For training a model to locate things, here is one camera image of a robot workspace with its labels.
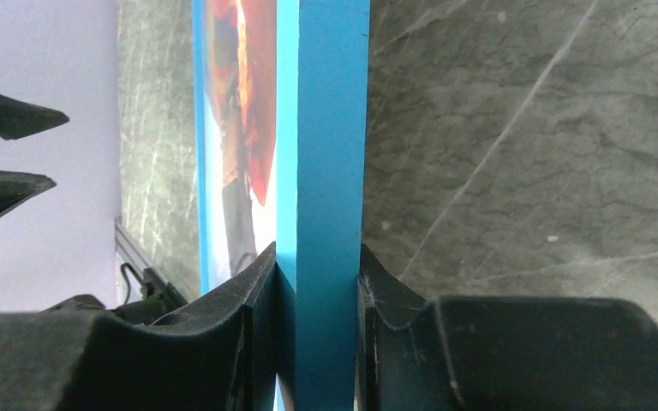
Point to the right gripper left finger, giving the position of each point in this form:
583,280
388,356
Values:
216,353

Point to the hot air balloon photo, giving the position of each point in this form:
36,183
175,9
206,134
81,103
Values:
240,65

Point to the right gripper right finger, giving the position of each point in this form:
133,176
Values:
499,353

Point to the blue wooden picture frame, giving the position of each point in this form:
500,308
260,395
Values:
321,111

